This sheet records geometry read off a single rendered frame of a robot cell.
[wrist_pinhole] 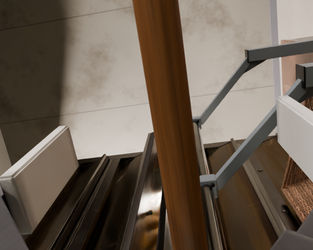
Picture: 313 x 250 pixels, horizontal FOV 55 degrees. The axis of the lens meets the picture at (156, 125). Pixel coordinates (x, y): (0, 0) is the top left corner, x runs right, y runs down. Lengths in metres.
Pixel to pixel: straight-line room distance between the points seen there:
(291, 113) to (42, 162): 0.13
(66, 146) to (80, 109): 3.98
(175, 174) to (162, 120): 0.04
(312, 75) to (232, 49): 3.29
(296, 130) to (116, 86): 3.85
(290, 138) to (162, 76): 0.09
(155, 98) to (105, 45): 3.76
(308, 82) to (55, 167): 0.54
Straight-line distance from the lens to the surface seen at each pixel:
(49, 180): 0.17
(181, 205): 0.24
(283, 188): 1.31
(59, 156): 0.18
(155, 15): 0.20
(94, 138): 4.23
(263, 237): 1.12
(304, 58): 1.68
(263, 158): 1.72
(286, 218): 1.23
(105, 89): 4.02
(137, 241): 0.99
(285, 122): 0.18
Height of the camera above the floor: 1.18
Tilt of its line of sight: 6 degrees up
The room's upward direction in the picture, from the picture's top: 98 degrees counter-clockwise
